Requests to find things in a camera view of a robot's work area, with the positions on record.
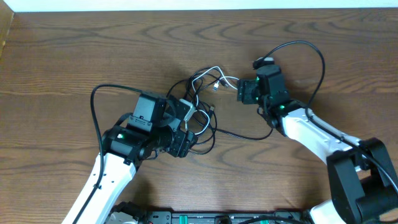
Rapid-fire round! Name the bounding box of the white cable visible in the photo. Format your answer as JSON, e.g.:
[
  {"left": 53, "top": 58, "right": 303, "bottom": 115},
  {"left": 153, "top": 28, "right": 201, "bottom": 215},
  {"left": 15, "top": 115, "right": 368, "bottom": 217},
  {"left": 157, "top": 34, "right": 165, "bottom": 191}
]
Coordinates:
[{"left": 185, "top": 65, "right": 240, "bottom": 136}]

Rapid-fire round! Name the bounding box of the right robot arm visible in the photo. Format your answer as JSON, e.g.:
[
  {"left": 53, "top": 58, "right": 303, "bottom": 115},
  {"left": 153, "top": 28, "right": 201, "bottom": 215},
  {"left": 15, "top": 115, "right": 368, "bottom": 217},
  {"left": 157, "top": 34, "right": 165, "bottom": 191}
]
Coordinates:
[{"left": 237, "top": 65, "right": 397, "bottom": 223}]

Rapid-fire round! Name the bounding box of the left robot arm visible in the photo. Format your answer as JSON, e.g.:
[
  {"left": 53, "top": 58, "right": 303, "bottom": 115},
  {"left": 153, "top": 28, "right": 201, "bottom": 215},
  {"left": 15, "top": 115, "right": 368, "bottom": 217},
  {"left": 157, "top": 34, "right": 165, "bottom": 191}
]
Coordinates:
[{"left": 64, "top": 93, "right": 198, "bottom": 223}]

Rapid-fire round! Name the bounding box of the cardboard panel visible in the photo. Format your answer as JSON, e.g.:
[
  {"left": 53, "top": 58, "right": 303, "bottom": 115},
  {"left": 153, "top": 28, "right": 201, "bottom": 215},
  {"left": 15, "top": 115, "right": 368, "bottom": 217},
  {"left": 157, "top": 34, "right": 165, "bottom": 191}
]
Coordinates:
[{"left": 0, "top": 0, "right": 14, "bottom": 55}]

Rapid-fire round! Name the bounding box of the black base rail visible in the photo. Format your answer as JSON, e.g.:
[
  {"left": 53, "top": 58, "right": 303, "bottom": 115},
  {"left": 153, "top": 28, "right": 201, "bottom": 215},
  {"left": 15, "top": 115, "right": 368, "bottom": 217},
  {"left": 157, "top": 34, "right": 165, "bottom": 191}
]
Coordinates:
[{"left": 105, "top": 211, "right": 311, "bottom": 224}]

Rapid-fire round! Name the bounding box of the left camera black cable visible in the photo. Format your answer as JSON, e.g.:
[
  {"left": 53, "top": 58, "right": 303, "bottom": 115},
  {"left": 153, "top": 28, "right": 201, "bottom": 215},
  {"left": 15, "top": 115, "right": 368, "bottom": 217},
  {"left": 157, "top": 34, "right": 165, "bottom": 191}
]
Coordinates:
[{"left": 71, "top": 83, "right": 144, "bottom": 224}]

